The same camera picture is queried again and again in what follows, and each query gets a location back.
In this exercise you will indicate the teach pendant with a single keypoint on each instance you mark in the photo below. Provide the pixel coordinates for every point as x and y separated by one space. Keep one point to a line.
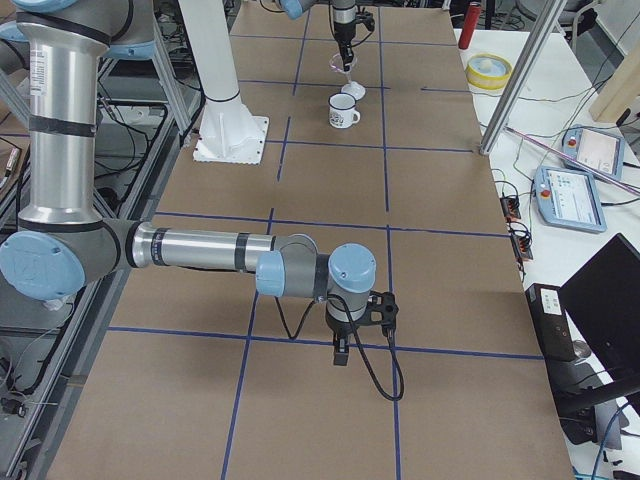
595 148
569 199

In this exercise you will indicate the pink rod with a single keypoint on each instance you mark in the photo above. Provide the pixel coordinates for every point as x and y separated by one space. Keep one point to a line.
571 161

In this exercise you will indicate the aluminium frame post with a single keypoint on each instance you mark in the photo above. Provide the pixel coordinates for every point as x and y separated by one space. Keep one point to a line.
537 38

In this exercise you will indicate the far orange connector board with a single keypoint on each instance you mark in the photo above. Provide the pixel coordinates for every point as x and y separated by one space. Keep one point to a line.
510 205

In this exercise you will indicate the white enamel cup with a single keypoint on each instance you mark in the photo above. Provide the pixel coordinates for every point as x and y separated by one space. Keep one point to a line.
342 111

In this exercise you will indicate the near orange connector board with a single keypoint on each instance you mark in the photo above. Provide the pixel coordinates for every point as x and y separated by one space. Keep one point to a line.
521 243

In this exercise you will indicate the yellow tape roll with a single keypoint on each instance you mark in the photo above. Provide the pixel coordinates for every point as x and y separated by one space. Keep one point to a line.
488 71

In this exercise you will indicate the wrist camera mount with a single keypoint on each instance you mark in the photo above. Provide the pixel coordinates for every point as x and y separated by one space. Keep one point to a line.
365 18
381 310

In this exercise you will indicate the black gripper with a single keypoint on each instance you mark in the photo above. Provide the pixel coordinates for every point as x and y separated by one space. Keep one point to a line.
340 330
343 31

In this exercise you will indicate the near teach pendant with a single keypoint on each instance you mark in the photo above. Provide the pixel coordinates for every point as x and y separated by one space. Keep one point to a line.
569 199

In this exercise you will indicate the black computer box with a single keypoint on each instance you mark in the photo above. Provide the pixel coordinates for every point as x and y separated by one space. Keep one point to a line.
550 322

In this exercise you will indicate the red cylinder bottle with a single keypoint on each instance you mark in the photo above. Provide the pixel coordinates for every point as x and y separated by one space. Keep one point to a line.
471 19

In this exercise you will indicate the black monitor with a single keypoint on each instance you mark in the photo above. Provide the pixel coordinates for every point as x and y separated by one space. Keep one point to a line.
602 300

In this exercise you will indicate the white enamel cup lid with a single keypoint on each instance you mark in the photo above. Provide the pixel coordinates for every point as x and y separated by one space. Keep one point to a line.
356 90

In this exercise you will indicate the orange connector board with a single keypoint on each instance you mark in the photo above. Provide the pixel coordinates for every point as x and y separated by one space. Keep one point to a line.
510 205
521 243

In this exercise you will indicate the wooden beam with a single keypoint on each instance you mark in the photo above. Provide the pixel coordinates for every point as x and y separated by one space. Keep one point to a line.
620 91

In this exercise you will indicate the far teach pendant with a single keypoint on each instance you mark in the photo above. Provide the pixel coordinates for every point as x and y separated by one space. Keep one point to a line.
595 148

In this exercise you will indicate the white camera mast base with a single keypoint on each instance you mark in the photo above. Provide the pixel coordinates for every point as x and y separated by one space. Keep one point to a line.
228 132

